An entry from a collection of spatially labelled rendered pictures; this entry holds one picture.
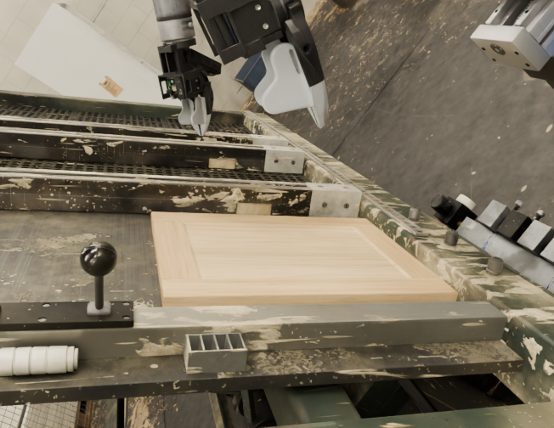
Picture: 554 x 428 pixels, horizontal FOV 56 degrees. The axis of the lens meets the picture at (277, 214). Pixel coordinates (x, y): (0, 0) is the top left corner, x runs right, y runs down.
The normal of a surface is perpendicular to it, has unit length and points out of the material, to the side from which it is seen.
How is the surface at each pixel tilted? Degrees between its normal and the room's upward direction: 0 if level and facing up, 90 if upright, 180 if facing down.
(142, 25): 90
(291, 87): 92
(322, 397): 60
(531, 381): 30
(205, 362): 89
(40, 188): 90
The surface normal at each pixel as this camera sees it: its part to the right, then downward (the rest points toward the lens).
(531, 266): -0.76, -0.50
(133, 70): 0.24, 0.36
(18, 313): 0.12, -0.95
